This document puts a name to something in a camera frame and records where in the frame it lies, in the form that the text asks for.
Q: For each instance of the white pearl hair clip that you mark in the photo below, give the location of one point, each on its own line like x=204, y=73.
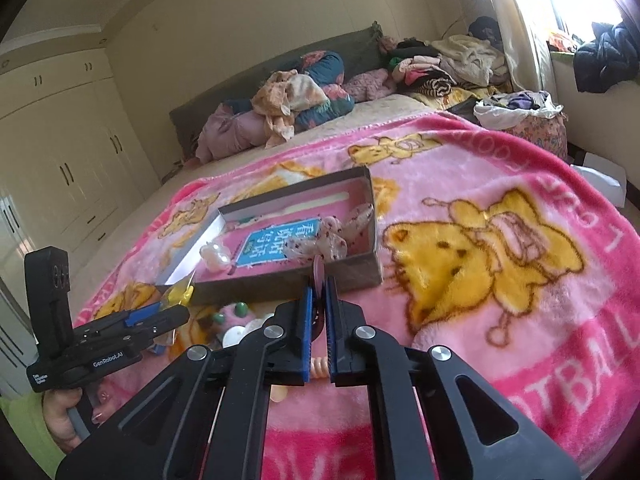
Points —
x=216, y=256

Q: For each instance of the dark flat bag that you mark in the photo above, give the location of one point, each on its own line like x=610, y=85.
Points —
x=460, y=107

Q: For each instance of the peach floral cloth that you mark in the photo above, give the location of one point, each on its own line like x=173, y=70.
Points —
x=295, y=90

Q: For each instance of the bed with beige sheet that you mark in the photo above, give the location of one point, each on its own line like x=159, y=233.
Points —
x=300, y=145

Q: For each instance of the grey cardboard box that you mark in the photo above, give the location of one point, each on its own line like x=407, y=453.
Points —
x=280, y=285

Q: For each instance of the pink hair clip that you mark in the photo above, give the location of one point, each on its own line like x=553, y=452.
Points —
x=318, y=272

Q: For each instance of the pink printed blanket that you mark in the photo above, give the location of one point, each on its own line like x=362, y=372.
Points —
x=500, y=340

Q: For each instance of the orange green cloth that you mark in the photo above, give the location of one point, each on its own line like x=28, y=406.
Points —
x=562, y=42

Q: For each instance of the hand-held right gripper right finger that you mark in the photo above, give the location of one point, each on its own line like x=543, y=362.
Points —
x=331, y=335

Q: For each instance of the pink quilt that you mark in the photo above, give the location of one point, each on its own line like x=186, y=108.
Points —
x=230, y=130

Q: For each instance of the pile of clothes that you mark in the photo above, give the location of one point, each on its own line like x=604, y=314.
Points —
x=465, y=57

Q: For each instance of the white paper box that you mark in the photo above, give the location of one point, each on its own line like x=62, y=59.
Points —
x=602, y=175

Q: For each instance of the yellow hair accessory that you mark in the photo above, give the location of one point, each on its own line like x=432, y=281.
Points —
x=177, y=296

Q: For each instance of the person's left hand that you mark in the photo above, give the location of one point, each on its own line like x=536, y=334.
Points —
x=60, y=420

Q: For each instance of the orange hair accessory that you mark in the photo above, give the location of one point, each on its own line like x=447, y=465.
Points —
x=195, y=332

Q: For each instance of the cream wardrobe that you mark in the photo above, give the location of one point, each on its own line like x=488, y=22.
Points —
x=65, y=125

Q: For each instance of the pink plush garment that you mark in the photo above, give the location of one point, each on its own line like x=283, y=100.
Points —
x=370, y=82

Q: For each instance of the cream curtain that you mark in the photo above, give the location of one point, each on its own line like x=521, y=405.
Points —
x=520, y=20

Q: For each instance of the black jacket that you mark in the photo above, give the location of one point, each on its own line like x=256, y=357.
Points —
x=605, y=55

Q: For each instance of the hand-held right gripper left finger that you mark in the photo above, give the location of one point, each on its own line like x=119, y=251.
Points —
x=306, y=330

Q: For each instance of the floral bag with clothes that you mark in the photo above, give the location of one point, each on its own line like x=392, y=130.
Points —
x=530, y=130

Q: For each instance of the teal floral quilt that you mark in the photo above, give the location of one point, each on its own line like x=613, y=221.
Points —
x=327, y=67

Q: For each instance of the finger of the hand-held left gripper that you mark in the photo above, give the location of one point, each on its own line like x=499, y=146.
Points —
x=172, y=317
x=140, y=316

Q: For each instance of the blue card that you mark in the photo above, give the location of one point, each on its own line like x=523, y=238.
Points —
x=260, y=245

